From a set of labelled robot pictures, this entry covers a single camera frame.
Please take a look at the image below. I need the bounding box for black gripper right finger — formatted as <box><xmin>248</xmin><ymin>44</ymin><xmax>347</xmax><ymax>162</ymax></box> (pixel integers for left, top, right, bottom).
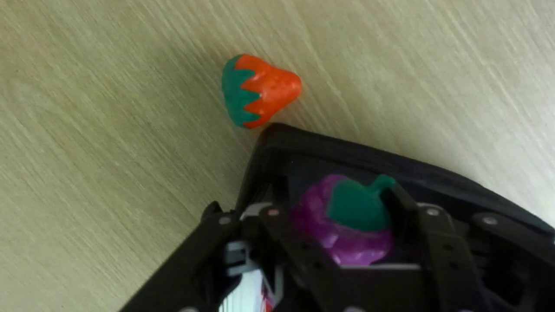
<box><xmin>380</xmin><ymin>183</ymin><xmax>555</xmax><ymax>312</ymax></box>

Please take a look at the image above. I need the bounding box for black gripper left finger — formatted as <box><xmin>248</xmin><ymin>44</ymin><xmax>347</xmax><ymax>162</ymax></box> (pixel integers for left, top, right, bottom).
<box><xmin>118</xmin><ymin>199</ymin><xmax>349</xmax><ymax>312</ymax></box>

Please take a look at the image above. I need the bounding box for purple grape toy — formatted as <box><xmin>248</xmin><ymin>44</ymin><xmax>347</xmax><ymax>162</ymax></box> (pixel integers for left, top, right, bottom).
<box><xmin>291</xmin><ymin>171</ymin><xmax>401</xmax><ymax>268</ymax></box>

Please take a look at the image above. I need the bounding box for black fabric box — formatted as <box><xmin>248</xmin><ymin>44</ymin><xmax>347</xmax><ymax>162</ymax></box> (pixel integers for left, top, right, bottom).
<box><xmin>232</xmin><ymin>121</ymin><xmax>555</xmax><ymax>312</ymax></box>

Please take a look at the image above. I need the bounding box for red strawberry toy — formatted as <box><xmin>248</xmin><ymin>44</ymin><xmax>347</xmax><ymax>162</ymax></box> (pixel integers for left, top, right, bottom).
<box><xmin>220</xmin><ymin>51</ymin><xmax>303</xmax><ymax>131</ymax></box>

